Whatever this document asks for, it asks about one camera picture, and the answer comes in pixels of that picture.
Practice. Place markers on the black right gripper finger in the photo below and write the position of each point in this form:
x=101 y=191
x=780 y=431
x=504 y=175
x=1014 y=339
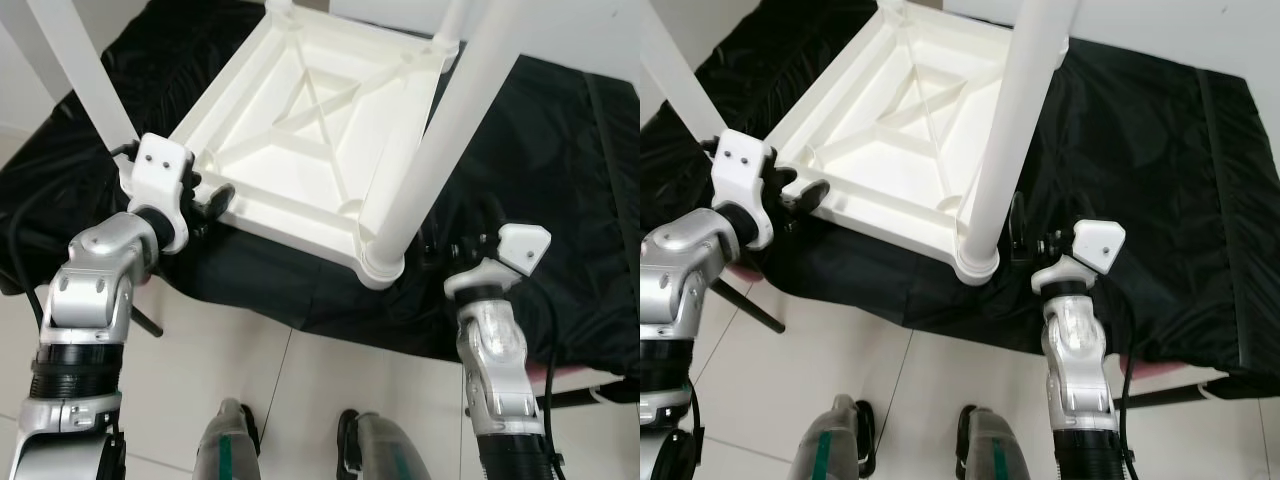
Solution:
x=1017 y=226
x=428 y=250
x=493 y=216

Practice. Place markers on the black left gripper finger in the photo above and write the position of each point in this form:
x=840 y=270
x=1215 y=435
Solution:
x=221 y=200
x=813 y=195
x=785 y=177

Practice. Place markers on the white plastic table top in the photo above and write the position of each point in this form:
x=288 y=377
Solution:
x=890 y=130
x=300 y=130

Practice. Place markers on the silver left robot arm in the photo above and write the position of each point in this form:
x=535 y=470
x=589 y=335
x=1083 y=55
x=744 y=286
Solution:
x=675 y=275
x=90 y=280

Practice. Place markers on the black table cloth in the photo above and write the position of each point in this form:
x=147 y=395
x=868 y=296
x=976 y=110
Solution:
x=560 y=150
x=1180 y=150

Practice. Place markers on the black metal table leg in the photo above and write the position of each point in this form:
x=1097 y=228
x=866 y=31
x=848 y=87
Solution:
x=750 y=306
x=146 y=322
x=580 y=396
x=1175 y=394

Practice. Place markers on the grey robot right leg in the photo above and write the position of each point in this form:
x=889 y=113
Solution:
x=385 y=450
x=992 y=448

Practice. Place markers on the grey robot leg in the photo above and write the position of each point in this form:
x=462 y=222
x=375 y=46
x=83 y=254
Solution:
x=992 y=448
x=385 y=450
x=835 y=442
x=228 y=445

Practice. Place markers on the grey robot left leg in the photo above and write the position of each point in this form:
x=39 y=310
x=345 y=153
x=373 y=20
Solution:
x=228 y=445
x=835 y=442

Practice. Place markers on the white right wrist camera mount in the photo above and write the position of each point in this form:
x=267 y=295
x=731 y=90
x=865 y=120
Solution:
x=1095 y=242
x=520 y=245

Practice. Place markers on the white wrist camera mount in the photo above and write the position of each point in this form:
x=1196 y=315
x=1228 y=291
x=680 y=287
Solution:
x=160 y=175
x=520 y=245
x=1095 y=242
x=742 y=170

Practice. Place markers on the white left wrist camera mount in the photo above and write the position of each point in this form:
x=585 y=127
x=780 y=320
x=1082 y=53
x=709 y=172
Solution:
x=160 y=175
x=742 y=170

